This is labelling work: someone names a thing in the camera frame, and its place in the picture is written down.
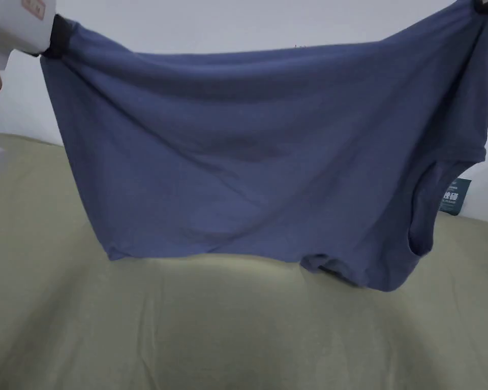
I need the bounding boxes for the dark blue shirt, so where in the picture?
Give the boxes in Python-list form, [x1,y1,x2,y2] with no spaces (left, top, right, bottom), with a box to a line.
[40,0,488,294]

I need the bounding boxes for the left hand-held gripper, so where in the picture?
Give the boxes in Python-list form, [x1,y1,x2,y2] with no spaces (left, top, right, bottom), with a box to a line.
[0,0,77,68]

